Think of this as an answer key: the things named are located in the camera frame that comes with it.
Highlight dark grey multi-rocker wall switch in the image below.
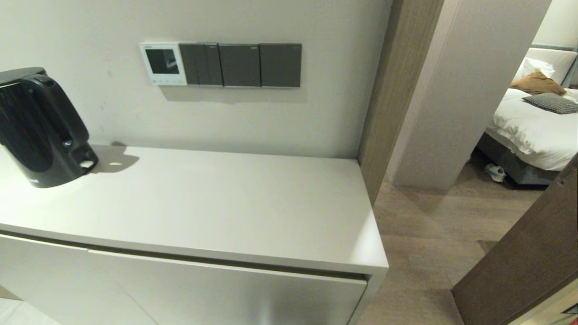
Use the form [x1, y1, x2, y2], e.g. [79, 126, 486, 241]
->
[179, 43, 224, 87]

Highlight narrow white cabinet door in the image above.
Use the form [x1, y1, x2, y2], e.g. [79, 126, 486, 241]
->
[0, 234, 158, 325]

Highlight black electric kettle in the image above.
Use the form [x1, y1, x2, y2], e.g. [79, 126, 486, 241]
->
[0, 67, 99, 189]

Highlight checkered grey cushion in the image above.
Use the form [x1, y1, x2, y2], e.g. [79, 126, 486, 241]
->
[522, 93, 578, 115]

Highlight white wall thermostat panel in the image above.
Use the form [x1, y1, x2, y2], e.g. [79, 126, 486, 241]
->
[139, 42, 187, 86]

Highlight small white pillow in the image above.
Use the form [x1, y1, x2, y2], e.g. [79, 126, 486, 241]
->
[514, 58, 555, 82]

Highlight large white pillow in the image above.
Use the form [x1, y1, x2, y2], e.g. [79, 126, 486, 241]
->
[525, 47, 578, 86]

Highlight white bed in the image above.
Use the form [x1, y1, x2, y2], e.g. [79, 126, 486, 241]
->
[485, 87, 578, 172]

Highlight brown cushion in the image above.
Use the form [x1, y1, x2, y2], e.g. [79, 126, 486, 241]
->
[511, 70, 567, 96]

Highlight dark grey bed base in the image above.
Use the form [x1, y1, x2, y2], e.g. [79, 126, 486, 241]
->
[476, 132, 561, 186]

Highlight white cabinet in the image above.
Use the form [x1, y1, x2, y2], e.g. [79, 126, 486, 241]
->
[0, 144, 390, 325]

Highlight wide white cabinet door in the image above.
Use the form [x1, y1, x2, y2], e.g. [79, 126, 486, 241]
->
[88, 250, 368, 325]

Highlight wooden door frame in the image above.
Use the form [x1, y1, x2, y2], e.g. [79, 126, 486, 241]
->
[358, 0, 445, 206]

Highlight brown wooden door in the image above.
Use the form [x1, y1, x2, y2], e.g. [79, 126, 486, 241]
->
[452, 153, 578, 325]

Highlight white slippers on floor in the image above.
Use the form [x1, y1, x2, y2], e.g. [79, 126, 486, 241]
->
[485, 162, 507, 183]

